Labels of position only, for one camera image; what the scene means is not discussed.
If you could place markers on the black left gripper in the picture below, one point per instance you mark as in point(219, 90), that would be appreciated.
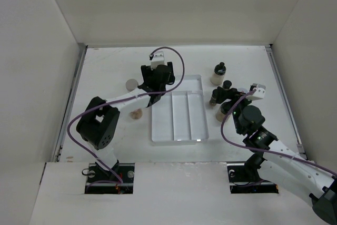
point(148, 73)

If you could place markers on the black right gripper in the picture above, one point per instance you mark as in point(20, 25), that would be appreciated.
point(231, 94)

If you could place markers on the black-cap grinder brown spice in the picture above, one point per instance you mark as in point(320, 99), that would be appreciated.
point(221, 113)

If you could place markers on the black-cap grinder white salt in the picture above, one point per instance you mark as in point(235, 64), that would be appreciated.
point(218, 74)

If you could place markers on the silver-lid jar blue label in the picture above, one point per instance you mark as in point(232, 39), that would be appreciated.
point(131, 84)

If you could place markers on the small black-cap pepper bottle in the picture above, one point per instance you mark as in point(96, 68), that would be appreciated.
point(227, 84)

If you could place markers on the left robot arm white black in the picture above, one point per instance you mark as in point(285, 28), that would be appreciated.
point(98, 123)

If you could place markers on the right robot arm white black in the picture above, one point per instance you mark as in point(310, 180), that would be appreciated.
point(272, 160)

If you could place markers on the white divided organizer tray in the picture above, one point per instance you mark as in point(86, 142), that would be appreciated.
point(179, 118)

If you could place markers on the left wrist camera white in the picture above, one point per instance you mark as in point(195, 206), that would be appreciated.
point(156, 59)

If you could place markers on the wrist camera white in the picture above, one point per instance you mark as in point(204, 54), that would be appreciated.
point(259, 94)
point(156, 59)

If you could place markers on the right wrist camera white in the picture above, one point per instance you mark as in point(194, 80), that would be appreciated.
point(259, 94)

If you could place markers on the aluminium table edge rail right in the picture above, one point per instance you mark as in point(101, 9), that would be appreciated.
point(285, 100)

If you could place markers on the aluminium table edge rail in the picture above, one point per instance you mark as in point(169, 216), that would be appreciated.
point(69, 105)
point(285, 100)

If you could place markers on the aluminium table edge rail left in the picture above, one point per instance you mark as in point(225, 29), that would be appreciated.
point(69, 105)

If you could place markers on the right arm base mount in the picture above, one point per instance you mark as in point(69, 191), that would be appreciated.
point(243, 182)

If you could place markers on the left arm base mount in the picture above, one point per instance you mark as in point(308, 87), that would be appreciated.
point(99, 181)

